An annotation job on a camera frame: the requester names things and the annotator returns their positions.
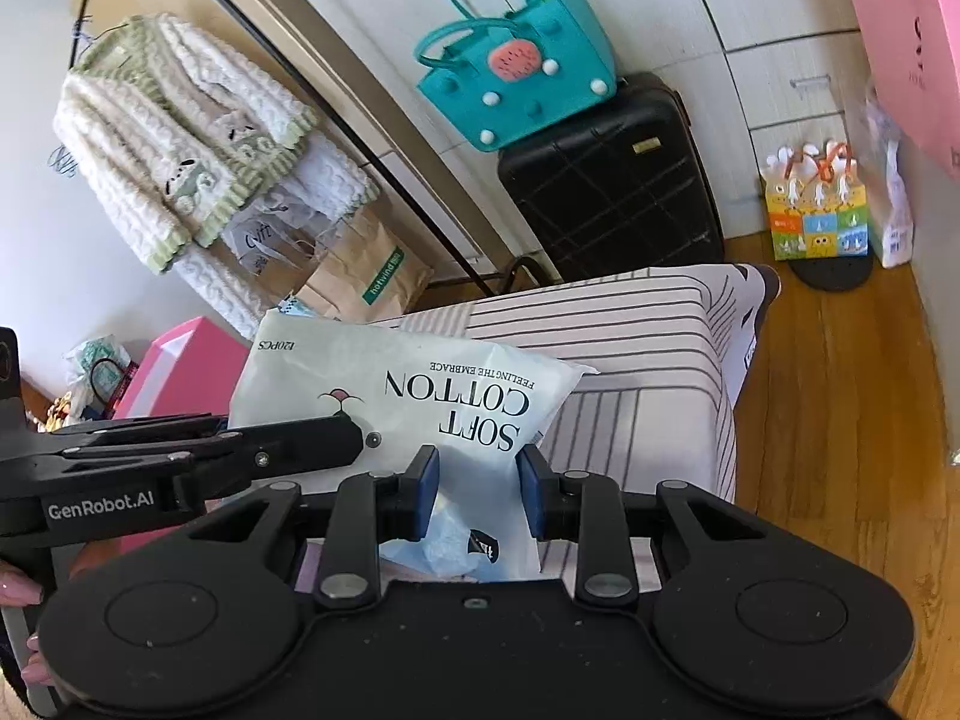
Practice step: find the green tissue pack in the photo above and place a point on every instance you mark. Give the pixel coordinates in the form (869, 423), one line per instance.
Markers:
(97, 356)

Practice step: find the white fleece pajama pants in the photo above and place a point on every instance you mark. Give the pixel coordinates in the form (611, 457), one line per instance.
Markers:
(330, 172)

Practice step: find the pink cardboard box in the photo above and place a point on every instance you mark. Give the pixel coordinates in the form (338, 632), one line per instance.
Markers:
(180, 360)

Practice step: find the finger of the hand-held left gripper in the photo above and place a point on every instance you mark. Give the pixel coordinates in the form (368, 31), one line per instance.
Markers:
(300, 446)

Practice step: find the teal felt tote bag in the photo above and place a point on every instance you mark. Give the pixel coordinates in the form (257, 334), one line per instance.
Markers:
(525, 67)

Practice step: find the white plastic bag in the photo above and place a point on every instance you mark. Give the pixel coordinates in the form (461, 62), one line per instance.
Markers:
(892, 225)

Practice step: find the white wardrobe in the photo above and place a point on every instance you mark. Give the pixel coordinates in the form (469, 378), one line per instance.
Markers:
(675, 15)

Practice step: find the black clothes rack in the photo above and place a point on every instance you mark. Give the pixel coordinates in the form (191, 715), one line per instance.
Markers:
(420, 204)

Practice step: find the colorful printed gift bag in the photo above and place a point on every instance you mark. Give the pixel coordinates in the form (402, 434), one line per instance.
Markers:
(817, 225)

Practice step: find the black hard suitcase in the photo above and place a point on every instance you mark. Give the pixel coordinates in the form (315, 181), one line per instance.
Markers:
(615, 187)

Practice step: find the white green fleece pajama jacket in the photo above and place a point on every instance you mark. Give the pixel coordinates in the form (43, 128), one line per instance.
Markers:
(150, 135)

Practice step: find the brown paper bag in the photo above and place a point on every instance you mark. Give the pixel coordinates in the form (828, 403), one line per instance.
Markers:
(360, 270)

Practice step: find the person's left hand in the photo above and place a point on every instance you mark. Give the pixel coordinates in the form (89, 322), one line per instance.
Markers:
(15, 585)

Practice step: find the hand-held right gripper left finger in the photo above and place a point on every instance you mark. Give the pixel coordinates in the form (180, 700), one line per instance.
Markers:
(426, 484)

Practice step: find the dark woven basket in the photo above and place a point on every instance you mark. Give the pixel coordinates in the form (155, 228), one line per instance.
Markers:
(124, 394)

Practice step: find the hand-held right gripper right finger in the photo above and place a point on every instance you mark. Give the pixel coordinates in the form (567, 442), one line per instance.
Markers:
(531, 493)

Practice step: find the black round stand base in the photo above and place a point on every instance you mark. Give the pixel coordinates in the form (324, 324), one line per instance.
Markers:
(832, 276)

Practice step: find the pink paper gift bag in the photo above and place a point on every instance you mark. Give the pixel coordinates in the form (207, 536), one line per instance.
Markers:
(915, 52)

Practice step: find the white cotton pads pack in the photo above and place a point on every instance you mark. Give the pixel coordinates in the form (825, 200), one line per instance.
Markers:
(360, 375)

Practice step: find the clear plastic gift bag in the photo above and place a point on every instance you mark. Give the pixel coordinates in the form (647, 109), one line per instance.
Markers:
(262, 247)

